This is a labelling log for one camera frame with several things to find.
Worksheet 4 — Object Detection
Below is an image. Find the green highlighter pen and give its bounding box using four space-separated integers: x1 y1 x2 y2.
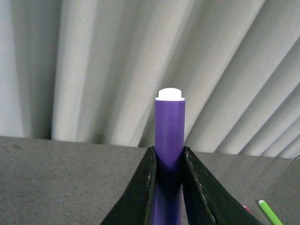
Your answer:
258 200 283 225

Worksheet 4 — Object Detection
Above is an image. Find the purple highlighter pen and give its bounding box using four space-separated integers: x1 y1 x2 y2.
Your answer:
154 88 186 225

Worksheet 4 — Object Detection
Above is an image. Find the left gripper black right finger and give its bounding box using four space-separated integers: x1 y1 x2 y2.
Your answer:
182 146 261 225

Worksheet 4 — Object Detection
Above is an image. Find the grey pleated curtain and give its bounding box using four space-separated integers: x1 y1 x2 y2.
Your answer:
0 0 300 158

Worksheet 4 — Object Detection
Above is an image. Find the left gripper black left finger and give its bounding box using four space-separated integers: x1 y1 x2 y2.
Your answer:
101 146 157 225

